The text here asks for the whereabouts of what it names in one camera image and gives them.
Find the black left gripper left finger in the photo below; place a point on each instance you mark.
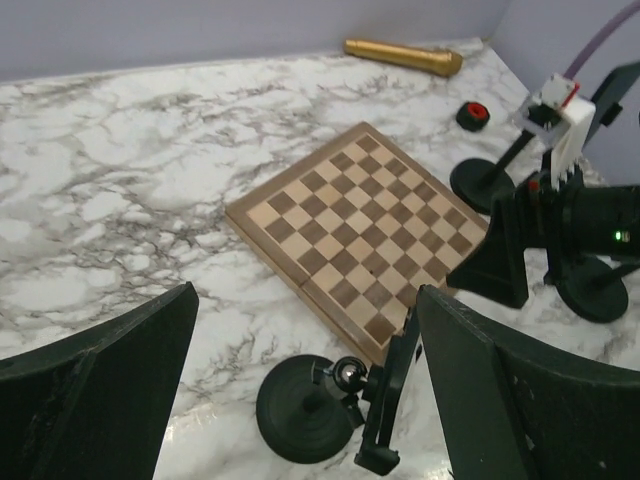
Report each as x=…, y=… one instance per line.
x=96, y=404

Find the red black knob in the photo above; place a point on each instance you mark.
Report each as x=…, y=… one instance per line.
x=472, y=116

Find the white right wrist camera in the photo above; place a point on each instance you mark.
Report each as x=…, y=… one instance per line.
x=561, y=119

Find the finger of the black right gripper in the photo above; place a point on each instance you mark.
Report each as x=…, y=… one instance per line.
x=495, y=269

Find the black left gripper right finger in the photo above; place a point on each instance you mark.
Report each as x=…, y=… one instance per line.
x=514, y=407

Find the wooden chessboard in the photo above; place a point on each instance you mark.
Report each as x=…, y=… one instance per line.
x=354, y=229

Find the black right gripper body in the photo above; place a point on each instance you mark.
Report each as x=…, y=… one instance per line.
x=574, y=218

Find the gold microphone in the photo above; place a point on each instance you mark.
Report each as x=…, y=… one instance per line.
x=440, y=62

